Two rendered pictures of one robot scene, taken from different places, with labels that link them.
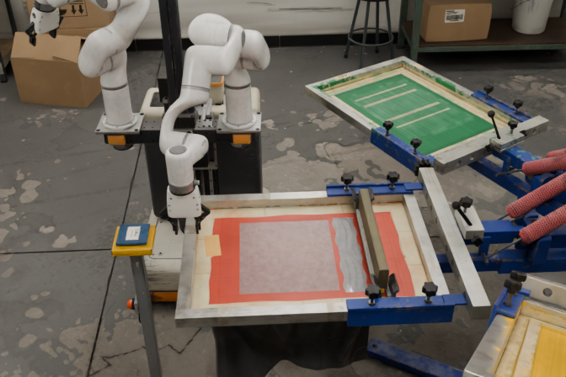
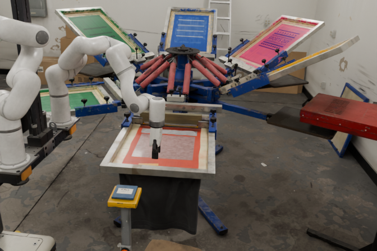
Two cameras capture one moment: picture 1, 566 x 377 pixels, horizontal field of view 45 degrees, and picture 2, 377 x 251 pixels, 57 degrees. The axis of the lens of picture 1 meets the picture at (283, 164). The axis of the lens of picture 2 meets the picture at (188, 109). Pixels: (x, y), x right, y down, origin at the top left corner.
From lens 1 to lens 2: 2.30 m
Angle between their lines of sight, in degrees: 74
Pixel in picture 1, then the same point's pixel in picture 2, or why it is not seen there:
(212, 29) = (100, 39)
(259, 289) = (190, 154)
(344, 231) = not seen: hidden behind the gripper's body
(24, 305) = not seen: outside the picture
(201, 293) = not seen: hidden behind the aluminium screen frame
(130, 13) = (37, 50)
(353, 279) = (189, 133)
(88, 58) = (26, 97)
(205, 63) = (125, 52)
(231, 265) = (168, 161)
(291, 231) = (146, 143)
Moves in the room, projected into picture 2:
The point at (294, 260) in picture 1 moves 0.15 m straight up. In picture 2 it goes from (170, 144) to (170, 121)
